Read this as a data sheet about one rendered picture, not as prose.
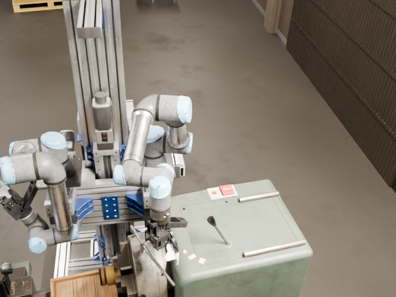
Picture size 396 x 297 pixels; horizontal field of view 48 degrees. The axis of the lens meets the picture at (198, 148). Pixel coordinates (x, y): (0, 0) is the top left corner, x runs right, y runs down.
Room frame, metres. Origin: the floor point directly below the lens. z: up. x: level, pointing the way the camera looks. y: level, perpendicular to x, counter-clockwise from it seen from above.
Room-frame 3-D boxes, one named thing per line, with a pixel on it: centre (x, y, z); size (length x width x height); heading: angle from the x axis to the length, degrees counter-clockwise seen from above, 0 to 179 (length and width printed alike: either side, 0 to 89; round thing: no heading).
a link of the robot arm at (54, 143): (1.75, 0.73, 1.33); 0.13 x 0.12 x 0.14; 110
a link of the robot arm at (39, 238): (1.32, 0.69, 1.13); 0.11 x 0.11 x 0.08; 20
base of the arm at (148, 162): (1.85, 0.24, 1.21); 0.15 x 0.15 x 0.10
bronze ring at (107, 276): (1.18, 0.35, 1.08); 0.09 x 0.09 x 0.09; 17
